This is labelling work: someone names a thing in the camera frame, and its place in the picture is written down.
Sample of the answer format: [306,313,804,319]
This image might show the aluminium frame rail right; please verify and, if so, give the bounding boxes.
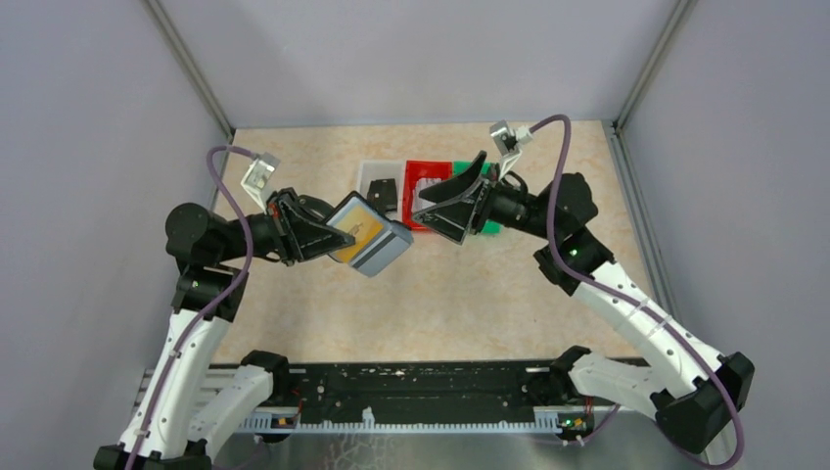
[602,119,682,321]

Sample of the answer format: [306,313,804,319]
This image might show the aluminium frame rail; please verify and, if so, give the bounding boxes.
[141,0,235,141]
[602,119,682,321]

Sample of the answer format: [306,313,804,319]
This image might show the green plastic bin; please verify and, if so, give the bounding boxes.
[451,161,500,235]

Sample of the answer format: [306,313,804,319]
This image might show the gold credit card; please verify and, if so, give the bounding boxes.
[327,197,385,263]

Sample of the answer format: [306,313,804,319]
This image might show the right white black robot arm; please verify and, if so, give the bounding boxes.
[412,155,755,454]

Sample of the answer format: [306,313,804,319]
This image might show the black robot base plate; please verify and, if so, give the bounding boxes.
[194,360,618,428]

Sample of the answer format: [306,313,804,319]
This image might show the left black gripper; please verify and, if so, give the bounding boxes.
[217,186,356,265]

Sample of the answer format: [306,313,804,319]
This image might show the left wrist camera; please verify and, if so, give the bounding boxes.
[241,153,281,211]

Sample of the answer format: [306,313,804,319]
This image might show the white plastic bin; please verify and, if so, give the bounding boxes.
[355,160,404,222]

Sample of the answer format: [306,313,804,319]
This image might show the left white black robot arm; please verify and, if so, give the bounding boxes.
[93,188,354,469]

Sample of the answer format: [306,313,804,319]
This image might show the black card holder in bin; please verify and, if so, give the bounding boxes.
[366,178,398,214]

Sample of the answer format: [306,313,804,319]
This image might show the red plastic bin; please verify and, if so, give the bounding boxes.
[399,160,452,231]

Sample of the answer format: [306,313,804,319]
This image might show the aluminium frame rail left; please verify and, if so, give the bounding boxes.
[141,0,235,141]

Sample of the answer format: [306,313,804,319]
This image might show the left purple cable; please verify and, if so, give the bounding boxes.
[122,145,274,470]

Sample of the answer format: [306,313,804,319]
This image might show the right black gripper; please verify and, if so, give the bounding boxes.
[412,151,558,244]

